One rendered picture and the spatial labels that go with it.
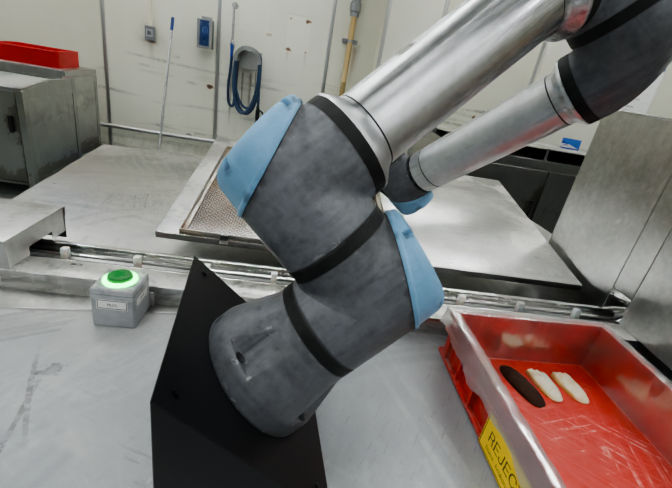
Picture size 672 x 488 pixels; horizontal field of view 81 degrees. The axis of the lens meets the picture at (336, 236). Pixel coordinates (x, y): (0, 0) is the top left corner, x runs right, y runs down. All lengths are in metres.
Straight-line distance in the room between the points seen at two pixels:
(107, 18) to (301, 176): 4.59
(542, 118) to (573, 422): 0.49
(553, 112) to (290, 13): 3.98
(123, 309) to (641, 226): 1.06
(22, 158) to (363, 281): 3.25
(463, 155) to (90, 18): 4.55
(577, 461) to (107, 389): 0.69
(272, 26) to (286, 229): 4.15
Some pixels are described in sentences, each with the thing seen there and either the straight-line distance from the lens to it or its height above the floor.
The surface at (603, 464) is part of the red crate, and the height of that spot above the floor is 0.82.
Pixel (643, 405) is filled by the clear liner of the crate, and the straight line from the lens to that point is 0.87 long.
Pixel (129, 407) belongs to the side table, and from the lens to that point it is 0.65.
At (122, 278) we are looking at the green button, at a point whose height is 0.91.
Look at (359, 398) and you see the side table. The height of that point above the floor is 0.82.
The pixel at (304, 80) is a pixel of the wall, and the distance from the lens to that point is 4.44.
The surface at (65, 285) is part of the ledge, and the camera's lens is 0.88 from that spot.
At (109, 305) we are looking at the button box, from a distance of 0.77.
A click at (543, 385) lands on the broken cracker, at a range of 0.84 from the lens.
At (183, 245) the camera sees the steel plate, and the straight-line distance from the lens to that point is 1.05.
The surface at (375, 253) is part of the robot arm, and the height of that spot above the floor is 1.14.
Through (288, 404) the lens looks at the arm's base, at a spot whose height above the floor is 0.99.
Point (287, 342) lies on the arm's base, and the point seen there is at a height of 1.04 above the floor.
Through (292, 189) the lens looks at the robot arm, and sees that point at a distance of 0.35.
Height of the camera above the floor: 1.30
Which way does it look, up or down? 24 degrees down
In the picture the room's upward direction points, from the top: 10 degrees clockwise
